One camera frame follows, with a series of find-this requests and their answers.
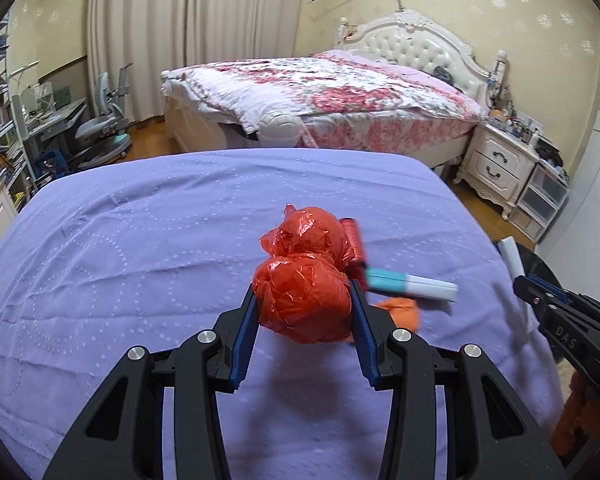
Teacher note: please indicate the white toothpaste box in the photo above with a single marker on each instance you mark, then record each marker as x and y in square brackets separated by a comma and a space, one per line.
[508, 249]

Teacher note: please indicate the red plastic bag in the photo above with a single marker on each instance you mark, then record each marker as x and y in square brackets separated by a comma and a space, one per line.
[302, 288]

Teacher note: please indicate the grey desk chair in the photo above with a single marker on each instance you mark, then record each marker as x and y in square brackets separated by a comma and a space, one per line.
[105, 137]

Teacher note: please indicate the study desk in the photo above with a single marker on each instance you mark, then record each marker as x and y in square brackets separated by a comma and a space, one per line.
[43, 116]

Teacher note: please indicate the beige curtains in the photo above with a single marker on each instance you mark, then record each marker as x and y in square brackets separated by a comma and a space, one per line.
[152, 36]

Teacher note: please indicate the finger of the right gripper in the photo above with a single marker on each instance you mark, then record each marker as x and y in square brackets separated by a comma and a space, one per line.
[548, 288]
[535, 299]

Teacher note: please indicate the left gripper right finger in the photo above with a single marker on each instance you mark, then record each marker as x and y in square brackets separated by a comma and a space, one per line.
[490, 433]

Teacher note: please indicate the bed with floral bedding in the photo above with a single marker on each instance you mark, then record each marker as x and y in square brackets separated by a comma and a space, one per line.
[334, 99]

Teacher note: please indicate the black lined trash bin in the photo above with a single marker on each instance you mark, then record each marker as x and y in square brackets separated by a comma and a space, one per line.
[534, 265]

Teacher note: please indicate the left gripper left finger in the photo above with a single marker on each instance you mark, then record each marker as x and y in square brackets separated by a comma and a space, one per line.
[119, 434]

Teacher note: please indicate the plastic drawer unit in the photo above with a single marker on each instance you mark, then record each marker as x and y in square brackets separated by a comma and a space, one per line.
[540, 201]

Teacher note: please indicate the white tufted headboard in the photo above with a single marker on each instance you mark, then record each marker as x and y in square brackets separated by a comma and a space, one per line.
[408, 38]

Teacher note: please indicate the red bottle black cap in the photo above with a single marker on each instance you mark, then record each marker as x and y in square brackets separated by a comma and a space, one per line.
[356, 268]

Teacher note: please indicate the teal white small box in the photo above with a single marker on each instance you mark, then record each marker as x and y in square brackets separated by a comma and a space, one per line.
[408, 285]

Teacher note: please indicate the purple tablecloth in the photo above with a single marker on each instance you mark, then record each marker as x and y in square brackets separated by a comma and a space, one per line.
[151, 252]

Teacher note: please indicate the white nightstand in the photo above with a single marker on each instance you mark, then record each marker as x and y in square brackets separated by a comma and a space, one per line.
[497, 166]

